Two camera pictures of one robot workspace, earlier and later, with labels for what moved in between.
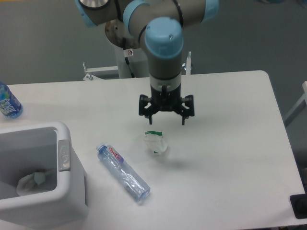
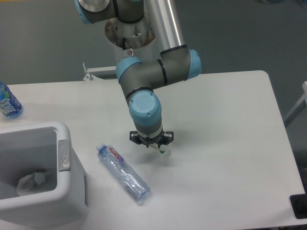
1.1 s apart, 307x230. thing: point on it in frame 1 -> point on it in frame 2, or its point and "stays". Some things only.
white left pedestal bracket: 89,76 stays
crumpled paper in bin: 28,183 stays
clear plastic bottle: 130,179 stays
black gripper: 166,98 -> 168,137
